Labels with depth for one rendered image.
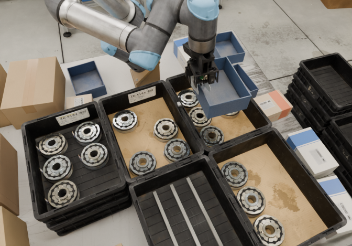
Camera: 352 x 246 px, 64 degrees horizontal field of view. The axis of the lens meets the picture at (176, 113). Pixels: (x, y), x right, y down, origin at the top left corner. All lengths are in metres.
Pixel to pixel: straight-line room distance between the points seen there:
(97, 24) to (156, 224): 0.67
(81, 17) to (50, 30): 2.37
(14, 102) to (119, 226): 0.70
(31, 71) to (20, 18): 2.06
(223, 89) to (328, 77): 1.21
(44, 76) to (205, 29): 0.94
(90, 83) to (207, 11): 1.02
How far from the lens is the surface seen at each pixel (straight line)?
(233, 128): 1.23
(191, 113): 1.22
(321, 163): 1.32
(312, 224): 1.15
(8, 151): 1.37
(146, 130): 1.20
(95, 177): 1.14
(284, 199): 1.14
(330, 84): 2.10
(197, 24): 0.72
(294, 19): 3.47
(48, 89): 1.41
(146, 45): 0.74
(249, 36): 3.07
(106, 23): 0.83
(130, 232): 1.18
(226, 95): 1.02
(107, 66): 1.67
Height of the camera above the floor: 1.84
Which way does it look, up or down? 54 degrees down
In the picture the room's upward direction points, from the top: 2 degrees clockwise
